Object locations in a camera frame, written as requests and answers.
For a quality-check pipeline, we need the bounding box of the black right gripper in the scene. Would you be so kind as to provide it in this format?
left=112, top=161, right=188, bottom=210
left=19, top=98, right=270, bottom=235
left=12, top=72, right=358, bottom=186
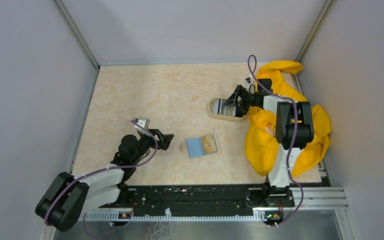
left=222, top=85, right=260, bottom=115

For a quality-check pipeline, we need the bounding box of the beige card holder wallet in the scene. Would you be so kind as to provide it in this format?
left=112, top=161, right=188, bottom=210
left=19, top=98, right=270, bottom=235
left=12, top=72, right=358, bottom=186
left=180, top=133, right=221, bottom=159

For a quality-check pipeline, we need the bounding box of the gold credit card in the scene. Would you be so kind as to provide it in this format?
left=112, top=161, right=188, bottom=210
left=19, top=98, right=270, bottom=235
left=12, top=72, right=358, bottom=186
left=200, top=134, right=219, bottom=155

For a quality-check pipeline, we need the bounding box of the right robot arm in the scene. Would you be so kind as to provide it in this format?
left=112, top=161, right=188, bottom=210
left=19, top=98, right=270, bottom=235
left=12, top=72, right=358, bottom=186
left=219, top=78, right=315, bottom=206

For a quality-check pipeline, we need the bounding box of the beige oval card tray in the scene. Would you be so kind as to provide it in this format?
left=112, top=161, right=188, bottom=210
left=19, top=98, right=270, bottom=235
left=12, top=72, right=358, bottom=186
left=207, top=98, right=247, bottom=122

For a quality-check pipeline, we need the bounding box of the yellow cloth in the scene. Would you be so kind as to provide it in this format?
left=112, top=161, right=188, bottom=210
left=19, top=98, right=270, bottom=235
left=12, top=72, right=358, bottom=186
left=243, top=60, right=332, bottom=178

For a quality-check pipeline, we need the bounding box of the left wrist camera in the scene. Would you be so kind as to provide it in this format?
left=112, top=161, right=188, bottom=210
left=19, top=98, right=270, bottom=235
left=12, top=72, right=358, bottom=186
left=134, top=117, right=150, bottom=135

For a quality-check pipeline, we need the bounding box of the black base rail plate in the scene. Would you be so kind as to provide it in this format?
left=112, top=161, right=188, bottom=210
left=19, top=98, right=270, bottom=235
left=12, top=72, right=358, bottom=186
left=102, top=183, right=296, bottom=217

